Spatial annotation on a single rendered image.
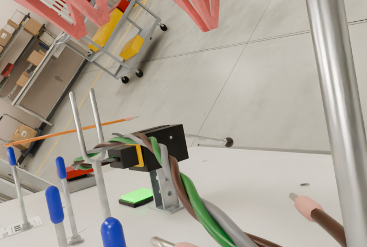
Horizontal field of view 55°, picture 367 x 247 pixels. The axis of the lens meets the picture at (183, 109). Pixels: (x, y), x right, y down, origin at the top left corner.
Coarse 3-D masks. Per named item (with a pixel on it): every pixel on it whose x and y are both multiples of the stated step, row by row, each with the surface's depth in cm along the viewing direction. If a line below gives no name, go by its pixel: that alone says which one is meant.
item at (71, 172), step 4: (68, 168) 59; (72, 168) 58; (92, 168) 59; (56, 172) 60; (68, 172) 57; (72, 172) 57; (76, 172) 57; (80, 172) 57; (84, 172) 58; (88, 172) 58; (68, 176) 56; (72, 176) 57; (76, 176) 57; (80, 176) 58; (84, 176) 59; (68, 180) 58; (72, 180) 58
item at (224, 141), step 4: (188, 136) 42; (192, 136) 43; (196, 136) 43; (200, 136) 44; (208, 140) 44; (212, 140) 45; (216, 140) 45; (220, 140) 46; (224, 140) 46; (224, 144) 46
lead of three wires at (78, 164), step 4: (80, 156) 29; (112, 156) 37; (76, 160) 29; (80, 160) 28; (84, 160) 28; (104, 160) 36; (108, 160) 36; (112, 160) 36; (72, 164) 30; (76, 164) 29; (80, 164) 33; (84, 164) 33; (88, 164) 34; (104, 164) 36; (76, 168) 31; (80, 168) 32; (84, 168) 33; (88, 168) 34
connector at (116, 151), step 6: (108, 150) 38; (114, 150) 36; (120, 150) 35; (126, 150) 36; (132, 150) 36; (108, 156) 38; (120, 156) 36; (126, 156) 36; (132, 156) 36; (114, 162) 37; (120, 162) 36; (126, 162) 36; (132, 162) 36; (138, 162) 37; (120, 168) 36
